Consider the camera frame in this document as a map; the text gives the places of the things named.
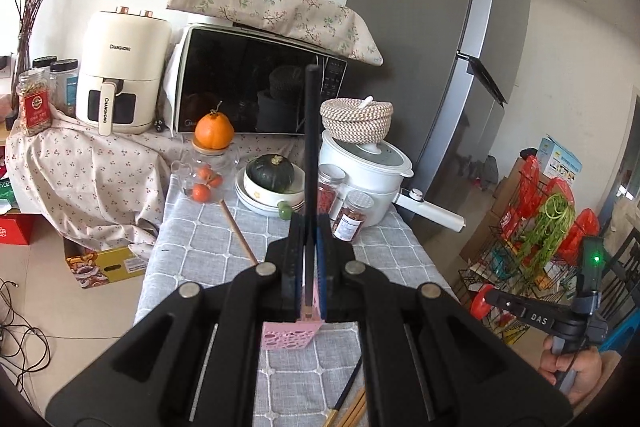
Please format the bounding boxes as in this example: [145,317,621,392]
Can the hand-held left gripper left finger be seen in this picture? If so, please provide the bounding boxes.
[44,212,306,427]

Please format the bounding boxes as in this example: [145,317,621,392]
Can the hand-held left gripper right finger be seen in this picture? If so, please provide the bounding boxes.
[316,213,574,427]

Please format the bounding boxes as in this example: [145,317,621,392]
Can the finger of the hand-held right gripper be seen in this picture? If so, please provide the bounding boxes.
[482,287,524,316]

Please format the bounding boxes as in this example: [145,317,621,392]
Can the pink perforated utensil basket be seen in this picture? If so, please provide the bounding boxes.
[260,307,324,356]

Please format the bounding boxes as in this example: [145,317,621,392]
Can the black chopstick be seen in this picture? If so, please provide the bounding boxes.
[325,356,363,427]
[306,65,321,323]

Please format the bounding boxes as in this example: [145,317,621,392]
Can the person's right hand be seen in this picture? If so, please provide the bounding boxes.
[541,336,622,409]

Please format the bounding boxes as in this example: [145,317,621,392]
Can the black chair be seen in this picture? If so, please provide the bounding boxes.
[600,227,640,338]

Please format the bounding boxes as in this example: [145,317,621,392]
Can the labelled clear spice jar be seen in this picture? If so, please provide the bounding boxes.
[331,189,375,242]

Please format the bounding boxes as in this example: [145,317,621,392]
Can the green leafy vegetables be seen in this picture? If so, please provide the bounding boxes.
[515,192,576,268]

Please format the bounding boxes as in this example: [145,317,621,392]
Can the tall clear spice jar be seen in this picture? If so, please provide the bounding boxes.
[316,163,347,220]

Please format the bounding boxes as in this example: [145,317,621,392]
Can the stacked white bowls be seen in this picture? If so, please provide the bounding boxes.
[235,167,306,217]

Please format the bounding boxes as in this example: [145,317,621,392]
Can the brown cardboard boxes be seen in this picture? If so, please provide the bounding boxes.
[460,157,531,263]

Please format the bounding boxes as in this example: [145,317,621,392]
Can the white bowl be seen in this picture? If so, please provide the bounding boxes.
[243,164,306,204]

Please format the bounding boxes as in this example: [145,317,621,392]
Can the dark green pumpkin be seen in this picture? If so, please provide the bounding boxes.
[249,154,304,194]

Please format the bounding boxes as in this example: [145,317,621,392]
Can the grey checked tablecloth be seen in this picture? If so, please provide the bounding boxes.
[134,147,456,427]

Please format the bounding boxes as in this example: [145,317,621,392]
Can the white electric cooking pot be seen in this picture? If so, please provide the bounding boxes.
[318,129,467,233]

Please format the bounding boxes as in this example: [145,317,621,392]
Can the blue printed box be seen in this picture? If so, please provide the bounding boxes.
[537,134,583,180]

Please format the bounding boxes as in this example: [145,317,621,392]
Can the glass jar with tangerines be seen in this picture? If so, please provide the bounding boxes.
[171,139,241,204]

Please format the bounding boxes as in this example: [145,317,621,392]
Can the large orange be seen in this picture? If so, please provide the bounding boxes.
[194,109,236,149]

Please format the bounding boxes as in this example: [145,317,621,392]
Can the yellow cardboard box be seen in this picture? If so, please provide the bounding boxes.
[64,244,147,289]

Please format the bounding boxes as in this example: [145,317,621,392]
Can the black door microwave oven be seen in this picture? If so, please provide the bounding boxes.
[162,23,348,138]

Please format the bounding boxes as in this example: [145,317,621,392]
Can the floral tablecloth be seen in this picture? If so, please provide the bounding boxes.
[6,109,311,263]

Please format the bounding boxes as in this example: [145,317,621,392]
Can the grey refrigerator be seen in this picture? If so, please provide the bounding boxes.
[345,0,533,218]

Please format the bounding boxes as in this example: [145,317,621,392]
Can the floral appliance cover cloth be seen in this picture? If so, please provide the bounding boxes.
[166,0,384,68]

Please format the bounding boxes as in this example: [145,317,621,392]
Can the cream air fryer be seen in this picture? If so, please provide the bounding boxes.
[75,6,173,136]

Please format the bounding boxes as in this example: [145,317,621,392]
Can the red box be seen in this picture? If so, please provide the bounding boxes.
[0,213,43,245]

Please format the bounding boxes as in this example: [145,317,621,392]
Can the red label nut jar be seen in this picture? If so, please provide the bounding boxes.
[16,69,53,138]

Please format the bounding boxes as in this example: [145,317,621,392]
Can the black wire rack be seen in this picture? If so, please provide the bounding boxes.
[457,167,596,343]

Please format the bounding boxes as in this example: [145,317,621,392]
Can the woven rope basket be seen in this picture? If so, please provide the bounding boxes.
[320,97,394,142]

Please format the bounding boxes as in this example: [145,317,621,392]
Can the black floor cables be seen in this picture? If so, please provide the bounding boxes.
[0,279,51,388]

